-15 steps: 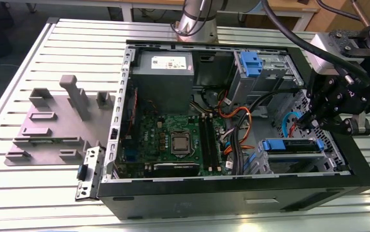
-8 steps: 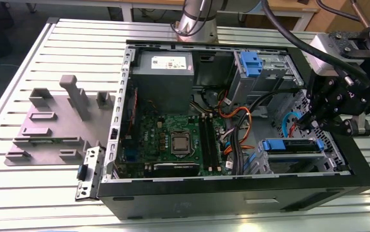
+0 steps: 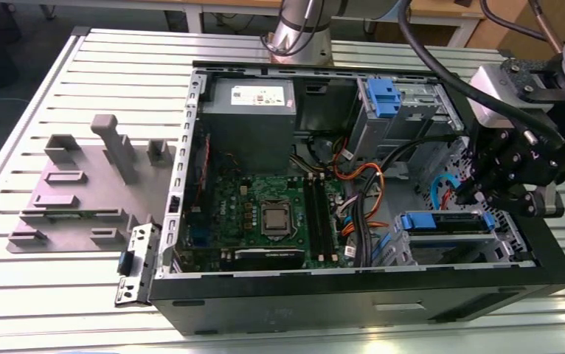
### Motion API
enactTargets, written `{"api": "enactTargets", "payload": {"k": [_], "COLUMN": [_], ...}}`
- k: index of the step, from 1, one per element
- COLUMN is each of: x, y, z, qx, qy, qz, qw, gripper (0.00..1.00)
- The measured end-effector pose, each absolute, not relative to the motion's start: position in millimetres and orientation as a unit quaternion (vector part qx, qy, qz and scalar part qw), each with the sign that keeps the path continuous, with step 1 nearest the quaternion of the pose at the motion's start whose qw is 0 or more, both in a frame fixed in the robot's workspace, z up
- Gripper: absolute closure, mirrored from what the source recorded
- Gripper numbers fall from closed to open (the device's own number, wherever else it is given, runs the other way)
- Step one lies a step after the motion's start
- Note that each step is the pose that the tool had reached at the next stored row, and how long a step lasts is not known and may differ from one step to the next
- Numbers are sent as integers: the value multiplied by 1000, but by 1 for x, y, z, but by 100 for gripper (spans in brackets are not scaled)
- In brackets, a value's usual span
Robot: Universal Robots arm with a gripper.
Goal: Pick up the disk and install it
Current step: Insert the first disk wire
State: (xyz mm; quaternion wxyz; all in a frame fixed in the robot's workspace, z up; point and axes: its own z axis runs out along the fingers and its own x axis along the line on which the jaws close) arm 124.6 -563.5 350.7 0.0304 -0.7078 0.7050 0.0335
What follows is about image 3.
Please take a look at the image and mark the black RAM slot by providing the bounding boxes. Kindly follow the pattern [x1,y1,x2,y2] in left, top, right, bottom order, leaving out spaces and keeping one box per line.
[305,173,326,261]
[315,173,339,261]

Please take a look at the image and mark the grey parts rack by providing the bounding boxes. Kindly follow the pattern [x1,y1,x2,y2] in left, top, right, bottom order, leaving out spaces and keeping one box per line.
[5,114,180,254]

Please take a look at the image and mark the blue data wire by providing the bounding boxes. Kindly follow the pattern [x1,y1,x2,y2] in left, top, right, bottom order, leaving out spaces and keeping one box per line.
[429,172,463,207]

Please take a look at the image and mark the black CPU socket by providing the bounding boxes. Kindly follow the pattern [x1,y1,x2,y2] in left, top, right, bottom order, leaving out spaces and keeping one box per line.
[256,198,299,243]

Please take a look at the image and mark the metal expansion slot bracket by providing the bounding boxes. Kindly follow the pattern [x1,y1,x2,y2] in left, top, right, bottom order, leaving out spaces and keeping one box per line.
[114,223,162,308]

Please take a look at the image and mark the grey power supply unit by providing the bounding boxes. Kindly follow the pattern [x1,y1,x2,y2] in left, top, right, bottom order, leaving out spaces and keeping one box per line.
[198,77,298,176]

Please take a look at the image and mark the black graphics card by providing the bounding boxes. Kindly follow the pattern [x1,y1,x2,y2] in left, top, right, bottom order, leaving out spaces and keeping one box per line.
[220,246,309,270]

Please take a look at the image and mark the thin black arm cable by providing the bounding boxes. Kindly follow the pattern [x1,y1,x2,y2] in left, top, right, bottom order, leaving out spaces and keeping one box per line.
[478,0,565,47]

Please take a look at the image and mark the wooden desk white frame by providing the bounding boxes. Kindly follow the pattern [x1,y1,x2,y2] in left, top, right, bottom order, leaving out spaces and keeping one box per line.
[365,0,490,49]

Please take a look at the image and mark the metal optical drive cage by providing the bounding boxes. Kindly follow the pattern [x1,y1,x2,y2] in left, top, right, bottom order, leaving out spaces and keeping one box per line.
[350,77,463,159]

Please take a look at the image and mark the metal disk bay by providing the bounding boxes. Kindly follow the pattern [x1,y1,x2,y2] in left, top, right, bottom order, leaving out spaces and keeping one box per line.
[393,209,529,266]

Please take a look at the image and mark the orange wire bundle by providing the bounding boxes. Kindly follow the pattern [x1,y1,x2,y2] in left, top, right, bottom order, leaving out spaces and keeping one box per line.
[334,162,390,237]

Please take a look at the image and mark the yellow black power wires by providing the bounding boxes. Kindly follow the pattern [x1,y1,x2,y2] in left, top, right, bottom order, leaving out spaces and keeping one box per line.
[290,153,326,174]

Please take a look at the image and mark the green motherboard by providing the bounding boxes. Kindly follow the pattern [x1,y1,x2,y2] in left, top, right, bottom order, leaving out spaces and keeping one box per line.
[176,173,358,272]

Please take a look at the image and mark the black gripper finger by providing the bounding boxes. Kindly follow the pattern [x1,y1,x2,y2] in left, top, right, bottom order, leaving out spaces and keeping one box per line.
[477,176,545,220]
[455,128,501,207]

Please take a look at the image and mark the black cable bundle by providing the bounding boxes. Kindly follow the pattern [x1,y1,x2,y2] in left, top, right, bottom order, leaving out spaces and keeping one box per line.
[350,134,461,266]

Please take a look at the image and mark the silver CPU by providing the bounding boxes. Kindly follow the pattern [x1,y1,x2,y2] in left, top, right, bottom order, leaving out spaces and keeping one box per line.
[262,209,292,230]

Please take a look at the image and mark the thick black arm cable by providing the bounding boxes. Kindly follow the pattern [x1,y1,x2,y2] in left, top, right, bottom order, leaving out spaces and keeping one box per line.
[395,0,565,147]

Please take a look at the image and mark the thin red wire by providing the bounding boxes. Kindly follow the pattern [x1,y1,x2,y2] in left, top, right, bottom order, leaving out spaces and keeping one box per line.
[191,131,214,214]

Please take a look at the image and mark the black hose copper end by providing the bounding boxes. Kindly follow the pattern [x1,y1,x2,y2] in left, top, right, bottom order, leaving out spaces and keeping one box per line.
[526,0,565,51]

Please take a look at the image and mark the large silver camera box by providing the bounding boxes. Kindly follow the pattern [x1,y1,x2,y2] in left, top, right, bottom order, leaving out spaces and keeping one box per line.
[467,64,557,130]

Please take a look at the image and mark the hard disk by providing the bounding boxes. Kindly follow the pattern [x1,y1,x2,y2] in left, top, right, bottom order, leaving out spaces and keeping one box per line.
[399,210,498,235]

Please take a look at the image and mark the black open PC case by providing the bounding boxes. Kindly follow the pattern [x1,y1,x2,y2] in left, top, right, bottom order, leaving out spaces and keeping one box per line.
[147,58,565,337]

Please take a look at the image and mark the blue plastic drive latch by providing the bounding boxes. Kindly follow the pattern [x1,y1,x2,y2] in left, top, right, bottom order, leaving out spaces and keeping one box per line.
[366,79,402,119]

